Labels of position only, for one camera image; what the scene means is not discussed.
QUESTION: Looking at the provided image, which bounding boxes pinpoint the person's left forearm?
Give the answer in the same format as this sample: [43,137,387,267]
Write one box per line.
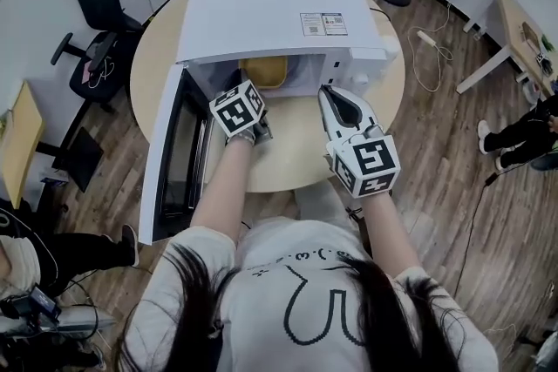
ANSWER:
[189,138,256,240]

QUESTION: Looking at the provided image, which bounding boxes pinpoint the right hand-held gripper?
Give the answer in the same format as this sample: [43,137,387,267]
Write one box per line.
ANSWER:
[317,84,402,199]

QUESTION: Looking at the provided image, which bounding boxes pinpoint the black office chair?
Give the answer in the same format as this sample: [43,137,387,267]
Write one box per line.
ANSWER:
[51,0,146,115]

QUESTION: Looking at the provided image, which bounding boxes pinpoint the beige round table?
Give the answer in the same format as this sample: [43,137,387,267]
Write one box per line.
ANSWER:
[129,0,407,194]

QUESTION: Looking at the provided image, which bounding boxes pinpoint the white power strip with cable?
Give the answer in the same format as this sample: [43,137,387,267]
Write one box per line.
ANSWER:
[407,3,455,93]

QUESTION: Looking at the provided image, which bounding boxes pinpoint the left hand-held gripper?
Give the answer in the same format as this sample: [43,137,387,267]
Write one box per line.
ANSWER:
[208,78,275,146]

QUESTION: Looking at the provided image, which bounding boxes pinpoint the person's white printed t-shirt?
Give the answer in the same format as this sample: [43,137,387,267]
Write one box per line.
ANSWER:
[123,217,501,372]

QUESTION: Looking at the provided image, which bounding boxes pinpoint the long black floor cable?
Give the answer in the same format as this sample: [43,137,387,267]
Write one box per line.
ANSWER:
[452,172,499,301]

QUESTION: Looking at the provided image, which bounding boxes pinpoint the person's right forearm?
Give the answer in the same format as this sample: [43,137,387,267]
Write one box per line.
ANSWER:
[359,189,423,279]

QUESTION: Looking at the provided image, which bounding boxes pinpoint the white microwave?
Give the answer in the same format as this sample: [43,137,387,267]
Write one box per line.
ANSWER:
[138,0,392,246]

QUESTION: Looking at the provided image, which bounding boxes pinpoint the yellow plastic tray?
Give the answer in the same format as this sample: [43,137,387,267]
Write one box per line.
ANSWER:
[238,56,289,90]

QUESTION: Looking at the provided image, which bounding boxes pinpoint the wooden top desk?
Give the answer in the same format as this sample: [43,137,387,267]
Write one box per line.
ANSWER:
[0,79,47,211]

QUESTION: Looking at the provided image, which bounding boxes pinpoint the person's grey trousers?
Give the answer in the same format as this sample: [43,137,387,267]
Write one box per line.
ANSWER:
[292,181,364,233]

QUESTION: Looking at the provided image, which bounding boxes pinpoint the white-legged wooden side table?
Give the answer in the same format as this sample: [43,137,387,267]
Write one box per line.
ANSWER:
[455,0,558,102]

